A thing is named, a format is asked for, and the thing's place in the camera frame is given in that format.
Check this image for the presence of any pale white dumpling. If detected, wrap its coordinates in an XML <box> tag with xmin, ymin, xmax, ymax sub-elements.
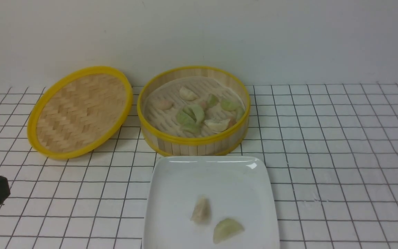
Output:
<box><xmin>190</xmin><ymin>197</ymin><xmax>211</xmax><ymax>225</ymax></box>

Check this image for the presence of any light green dumpling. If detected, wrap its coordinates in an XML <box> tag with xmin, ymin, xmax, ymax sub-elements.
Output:
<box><xmin>212</xmin><ymin>218</ymin><xmax>245</xmax><ymax>245</ymax></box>

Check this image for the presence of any white square plate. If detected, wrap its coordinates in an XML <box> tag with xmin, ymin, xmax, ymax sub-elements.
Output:
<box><xmin>142</xmin><ymin>156</ymin><xmax>281</xmax><ymax>249</ymax></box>

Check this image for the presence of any green dumpling front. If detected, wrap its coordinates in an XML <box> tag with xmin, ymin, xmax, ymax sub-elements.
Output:
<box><xmin>176</xmin><ymin>110</ymin><xmax>201</xmax><ymax>135</ymax></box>

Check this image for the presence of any green dumpling centre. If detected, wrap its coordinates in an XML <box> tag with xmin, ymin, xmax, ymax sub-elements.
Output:
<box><xmin>184</xmin><ymin>104</ymin><xmax>205</xmax><ymax>125</ymax></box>

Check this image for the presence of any small green dumpling back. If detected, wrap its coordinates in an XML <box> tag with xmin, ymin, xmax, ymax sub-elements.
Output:
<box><xmin>206</xmin><ymin>94</ymin><xmax>219</xmax><ymax>108</ymax></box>

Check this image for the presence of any white dumpling at back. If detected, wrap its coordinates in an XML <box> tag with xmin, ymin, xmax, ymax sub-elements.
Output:
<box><xmin>179</xmin><ymin>86</ymin><xmax>199</xmax><ymax>101</ymax></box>

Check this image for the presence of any green dumpling right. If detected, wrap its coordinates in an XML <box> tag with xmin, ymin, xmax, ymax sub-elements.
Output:
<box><xmin>220</xmin><ymin>98</ymin><xmax>240</xmax><ymax>112</ymax></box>

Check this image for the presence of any bamboo steamer basket yellow rim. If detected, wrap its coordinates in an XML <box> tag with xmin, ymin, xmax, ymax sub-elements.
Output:
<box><xmin>137</xmin><ymin>66</ymin><xmax>251</xmax><ymax>156</ymax></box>

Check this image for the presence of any pinkish dumpling left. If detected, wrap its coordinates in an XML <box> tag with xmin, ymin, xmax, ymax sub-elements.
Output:
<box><xmin>153</xmin><ymin>99</ymin><xmax>174</xmax><ymax>111</ymax></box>

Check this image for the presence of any bamboo steamer lid yellow rim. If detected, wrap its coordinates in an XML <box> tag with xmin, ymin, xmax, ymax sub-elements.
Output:
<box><xmin>27</xmin><ymin>66</ymin><xmax>133</xmax><ymax>160</ymax></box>

